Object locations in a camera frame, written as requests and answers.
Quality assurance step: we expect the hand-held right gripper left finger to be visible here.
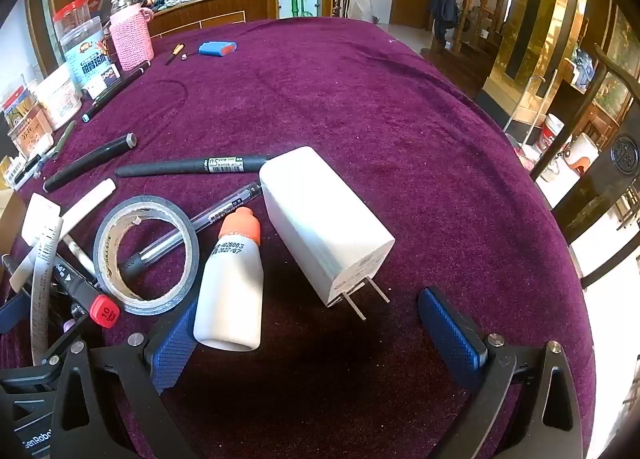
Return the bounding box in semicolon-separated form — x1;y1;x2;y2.
50;296;203;459

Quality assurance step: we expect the dark wooden chair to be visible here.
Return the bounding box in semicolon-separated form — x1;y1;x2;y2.
529;43;640;290

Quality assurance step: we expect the black pen gold band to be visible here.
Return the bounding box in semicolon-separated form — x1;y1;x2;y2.
14;153;42;186

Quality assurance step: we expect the white blue box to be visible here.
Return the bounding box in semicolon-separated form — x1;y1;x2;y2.
82;64;122;101

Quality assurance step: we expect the red white bucket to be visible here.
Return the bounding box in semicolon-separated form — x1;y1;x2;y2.
536;113;572;156

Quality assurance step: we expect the wooden stair railing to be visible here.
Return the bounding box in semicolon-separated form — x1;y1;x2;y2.
420;0;522;57

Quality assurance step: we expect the white bottle orange cap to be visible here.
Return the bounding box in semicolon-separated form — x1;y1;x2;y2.
192;206;264;353

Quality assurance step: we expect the white plastic jar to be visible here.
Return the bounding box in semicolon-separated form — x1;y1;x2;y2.
36;63;84;130

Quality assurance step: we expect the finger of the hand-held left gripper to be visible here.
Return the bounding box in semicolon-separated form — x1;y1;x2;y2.
0;295;36;337

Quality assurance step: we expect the dark green marker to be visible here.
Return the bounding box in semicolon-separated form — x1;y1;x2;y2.
54;120;77;158

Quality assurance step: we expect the jar in pink knitted sleeve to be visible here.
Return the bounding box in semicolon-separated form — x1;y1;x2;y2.
108;0;155;73

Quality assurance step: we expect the clear barrel pen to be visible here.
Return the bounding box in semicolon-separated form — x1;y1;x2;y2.
117;180;264;280

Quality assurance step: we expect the blue lighter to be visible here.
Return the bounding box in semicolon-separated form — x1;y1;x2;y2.
198;40;238;58

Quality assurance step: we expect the small white box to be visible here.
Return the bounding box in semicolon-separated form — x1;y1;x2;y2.
0;156;23;190

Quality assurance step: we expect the white correction pen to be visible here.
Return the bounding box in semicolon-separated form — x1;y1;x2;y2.
59;178;117;240

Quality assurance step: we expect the silver clear pen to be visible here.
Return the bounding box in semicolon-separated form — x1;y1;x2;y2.
34;146;60;176

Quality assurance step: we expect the large white charger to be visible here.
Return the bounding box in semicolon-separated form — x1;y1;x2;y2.
259;146;397;321

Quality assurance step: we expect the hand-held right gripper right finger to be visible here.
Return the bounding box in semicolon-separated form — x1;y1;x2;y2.
417;286;586;459

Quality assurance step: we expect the amber toothpick jar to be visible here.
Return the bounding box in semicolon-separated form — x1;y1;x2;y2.
6;104;56;161

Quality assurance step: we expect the dark jacket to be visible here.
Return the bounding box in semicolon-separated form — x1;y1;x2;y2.
429;0;462;42

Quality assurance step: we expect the black tape roll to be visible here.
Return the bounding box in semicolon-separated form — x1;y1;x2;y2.
93;195;201;316

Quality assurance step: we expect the wooden sideboard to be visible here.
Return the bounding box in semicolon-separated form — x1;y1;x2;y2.
149;0;269;39

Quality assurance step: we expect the black marker grey end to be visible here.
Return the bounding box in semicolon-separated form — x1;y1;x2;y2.
43;132;138;193

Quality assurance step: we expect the white orange container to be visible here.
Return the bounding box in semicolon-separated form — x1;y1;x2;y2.
561;132;599;176

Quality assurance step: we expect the clear plastic jar red lid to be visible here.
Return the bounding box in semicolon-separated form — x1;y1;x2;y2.
52;0;112;91

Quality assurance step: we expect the black gel pen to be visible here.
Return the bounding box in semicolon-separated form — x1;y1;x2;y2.
115;154;272;179

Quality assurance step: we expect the gold display cabinet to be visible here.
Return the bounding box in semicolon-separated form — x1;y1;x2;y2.
482;0;640;140

